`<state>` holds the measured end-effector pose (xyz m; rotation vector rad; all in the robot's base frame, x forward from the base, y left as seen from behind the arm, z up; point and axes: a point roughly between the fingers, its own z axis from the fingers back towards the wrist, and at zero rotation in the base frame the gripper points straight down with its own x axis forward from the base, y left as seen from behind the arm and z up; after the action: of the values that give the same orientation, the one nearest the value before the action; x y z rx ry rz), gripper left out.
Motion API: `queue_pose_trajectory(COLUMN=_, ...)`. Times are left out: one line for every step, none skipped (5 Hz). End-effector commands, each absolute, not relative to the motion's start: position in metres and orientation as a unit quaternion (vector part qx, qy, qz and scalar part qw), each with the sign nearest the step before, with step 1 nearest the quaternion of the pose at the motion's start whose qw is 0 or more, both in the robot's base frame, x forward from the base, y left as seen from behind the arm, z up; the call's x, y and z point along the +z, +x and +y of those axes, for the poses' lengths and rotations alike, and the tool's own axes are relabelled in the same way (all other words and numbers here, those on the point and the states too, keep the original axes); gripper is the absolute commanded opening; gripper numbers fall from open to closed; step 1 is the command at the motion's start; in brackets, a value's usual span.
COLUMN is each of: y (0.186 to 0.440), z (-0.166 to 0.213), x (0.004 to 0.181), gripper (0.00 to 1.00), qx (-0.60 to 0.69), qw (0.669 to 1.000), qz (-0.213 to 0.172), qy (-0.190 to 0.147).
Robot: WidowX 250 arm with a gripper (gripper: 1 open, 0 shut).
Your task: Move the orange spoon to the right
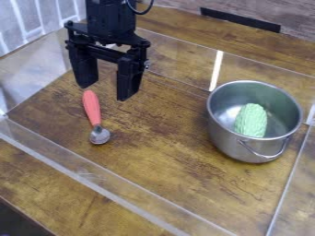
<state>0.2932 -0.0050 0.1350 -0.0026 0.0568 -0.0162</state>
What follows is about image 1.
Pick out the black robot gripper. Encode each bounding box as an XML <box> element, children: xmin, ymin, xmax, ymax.
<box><xmin>64</xmin><ymin>0</ymin><xmax>151</xmax><ymax>101</ymax></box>

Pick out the orange handled metal spoon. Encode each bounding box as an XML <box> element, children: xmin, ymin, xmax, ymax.
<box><xmin>83</xmin><ymin>90</ymin><xmax>111</xmax><ymax>145</ymax></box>

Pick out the black strip on table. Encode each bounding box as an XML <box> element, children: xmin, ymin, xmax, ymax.
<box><xmin>199</xmin><ymin>7</ymin><xmax>280</xmax><ymax>33</ymax></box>

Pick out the green knitted toy vegetable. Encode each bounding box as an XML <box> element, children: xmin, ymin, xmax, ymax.
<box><xmin>234</xmin><ymin>103</ymin><xmax>267</xmax><ymax>138</ymax></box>

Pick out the stainless steel pot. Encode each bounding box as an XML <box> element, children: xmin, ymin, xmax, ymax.
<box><xmin>207</xmin><ymin>80</ymin><xmax>303</xmax><ymax>163</ymax></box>

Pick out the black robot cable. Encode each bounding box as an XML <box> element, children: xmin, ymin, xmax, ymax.
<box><xmin>124</xmin><ymin>0</ymin><xmax>155</xmax><ymax>16</ymax></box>

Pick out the clear acrylic barrier wall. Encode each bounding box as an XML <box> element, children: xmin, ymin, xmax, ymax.
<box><xmin>0</xmin><ymin>30</ymin><xmax>315</xmax><ymax>236</ymax></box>

